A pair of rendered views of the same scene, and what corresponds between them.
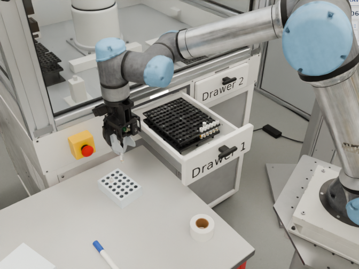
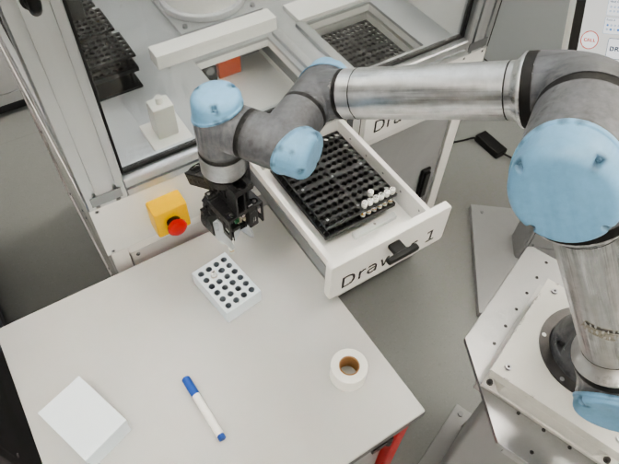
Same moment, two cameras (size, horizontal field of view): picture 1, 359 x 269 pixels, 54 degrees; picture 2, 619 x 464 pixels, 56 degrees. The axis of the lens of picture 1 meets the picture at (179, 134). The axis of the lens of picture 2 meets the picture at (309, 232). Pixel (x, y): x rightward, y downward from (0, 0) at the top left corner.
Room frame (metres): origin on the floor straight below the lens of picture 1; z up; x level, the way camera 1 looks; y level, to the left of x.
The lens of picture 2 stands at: (0.18, 0.00, 1.80)
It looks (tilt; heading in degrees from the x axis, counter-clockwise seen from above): 53 degrees down; 3
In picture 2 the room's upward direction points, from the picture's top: 3 degrees clockwise
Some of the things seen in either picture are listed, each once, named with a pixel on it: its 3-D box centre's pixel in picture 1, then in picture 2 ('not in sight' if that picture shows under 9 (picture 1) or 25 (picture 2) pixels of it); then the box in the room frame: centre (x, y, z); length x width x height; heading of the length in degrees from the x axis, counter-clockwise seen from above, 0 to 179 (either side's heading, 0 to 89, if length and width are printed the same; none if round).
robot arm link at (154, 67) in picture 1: (151, 66); (285, 138); (0.79, 0.07, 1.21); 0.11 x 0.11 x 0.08; 69
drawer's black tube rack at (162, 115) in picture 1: (180, 125); (331, 186); (1.02, 0.00, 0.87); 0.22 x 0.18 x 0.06; 38
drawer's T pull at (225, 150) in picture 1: (225, 150); (399, 249); (0.84, -0.14, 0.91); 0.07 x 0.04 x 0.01; 128
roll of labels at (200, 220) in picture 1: (201, 227); (348, 369); (0.64, -0.06, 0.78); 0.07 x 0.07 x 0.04
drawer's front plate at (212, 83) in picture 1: (222, 84); (411, 103); (1.30, -0.18, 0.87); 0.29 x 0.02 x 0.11; 128
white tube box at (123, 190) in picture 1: (119, 187); (227, 286); (0.80, 0.19, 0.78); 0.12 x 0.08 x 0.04; 46
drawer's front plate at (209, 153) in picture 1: (218, 153); (388, 249); (0.86, -0.13, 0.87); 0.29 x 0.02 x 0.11; 128
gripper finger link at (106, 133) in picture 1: (110, 132); (214, 215); (0.81, 0.20, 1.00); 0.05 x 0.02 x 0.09; 136
